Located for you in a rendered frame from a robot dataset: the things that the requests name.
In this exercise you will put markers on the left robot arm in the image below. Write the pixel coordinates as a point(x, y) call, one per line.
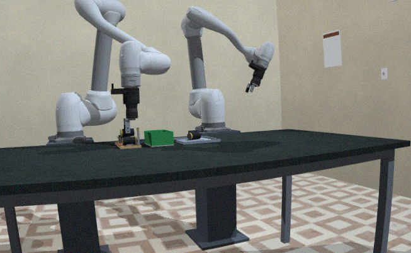
point(209, 104)

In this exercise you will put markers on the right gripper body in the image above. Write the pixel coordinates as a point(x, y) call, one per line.
point(130, 92)

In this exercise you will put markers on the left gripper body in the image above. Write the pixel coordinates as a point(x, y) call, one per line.
point(259, 69)

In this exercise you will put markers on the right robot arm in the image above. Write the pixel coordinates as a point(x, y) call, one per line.
point(72, 112)

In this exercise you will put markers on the tan battery holder board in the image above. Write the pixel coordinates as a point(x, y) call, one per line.
point(128, 146)

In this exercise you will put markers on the green open box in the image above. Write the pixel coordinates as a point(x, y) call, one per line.
point(156, 138)

